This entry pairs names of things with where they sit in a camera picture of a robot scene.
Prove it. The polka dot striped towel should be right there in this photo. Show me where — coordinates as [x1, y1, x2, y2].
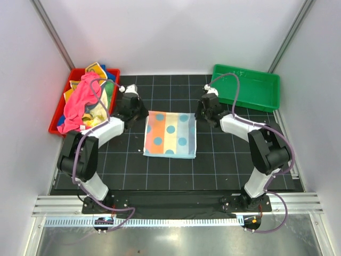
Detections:
[143, 111, 197, 159]

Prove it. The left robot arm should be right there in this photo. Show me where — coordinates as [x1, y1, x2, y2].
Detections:
[57, 92, 148, 213]

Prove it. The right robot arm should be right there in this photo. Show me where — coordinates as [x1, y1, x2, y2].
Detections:
[195, 93, 293, 211]

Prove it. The cream towel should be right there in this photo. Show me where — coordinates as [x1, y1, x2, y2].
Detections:
[82, 90, 109, 127]

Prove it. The pink towel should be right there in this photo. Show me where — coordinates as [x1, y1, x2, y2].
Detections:
[57, 71, 100, 134]

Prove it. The yellow and blue towel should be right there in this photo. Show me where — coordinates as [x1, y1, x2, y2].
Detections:
[63, 62, 117, 102]

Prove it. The green plastic bin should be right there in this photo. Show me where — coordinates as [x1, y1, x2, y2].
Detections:
[212, 64, 280, 112]

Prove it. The red plastic bin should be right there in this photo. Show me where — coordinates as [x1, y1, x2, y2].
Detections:
[48, 68, 120, 137]

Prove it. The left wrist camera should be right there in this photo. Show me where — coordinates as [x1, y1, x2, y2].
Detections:
[119, 84, 138, 95]

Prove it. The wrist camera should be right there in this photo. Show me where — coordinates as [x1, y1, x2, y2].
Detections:
[204, 84, 218, 96]
[119, 84, 138, 95]

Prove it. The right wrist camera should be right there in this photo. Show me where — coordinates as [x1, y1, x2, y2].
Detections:
[204, 84, 218, 96]

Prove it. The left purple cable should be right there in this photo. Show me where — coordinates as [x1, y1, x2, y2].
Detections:
[71, 77, 135, 234]

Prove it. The purple cable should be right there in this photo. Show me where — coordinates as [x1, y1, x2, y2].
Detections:
[207, 73, 295, 234]
[71, 77, 135, 234]

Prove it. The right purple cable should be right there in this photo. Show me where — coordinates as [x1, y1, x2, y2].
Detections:
[207, 73, 295, 234]

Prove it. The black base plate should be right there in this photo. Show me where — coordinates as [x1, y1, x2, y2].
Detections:
[81, 189, 272, 220]

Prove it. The slotted cable duct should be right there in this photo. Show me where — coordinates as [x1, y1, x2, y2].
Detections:
[44, 216, 244, 228]

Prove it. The aluminium frame rail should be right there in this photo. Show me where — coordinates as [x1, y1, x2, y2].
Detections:
[31, 193, 323, 217]

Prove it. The left aluminium corner post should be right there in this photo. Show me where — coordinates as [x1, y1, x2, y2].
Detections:
[30, 0, 75, 70]

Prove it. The aluminium corner post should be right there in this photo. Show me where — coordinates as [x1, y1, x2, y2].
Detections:
[267, 0, 315, 73]
[30, 0, 75, 70]

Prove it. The right aluminium corner post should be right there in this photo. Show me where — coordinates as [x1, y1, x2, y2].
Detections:
[267, 0, 315, 73]

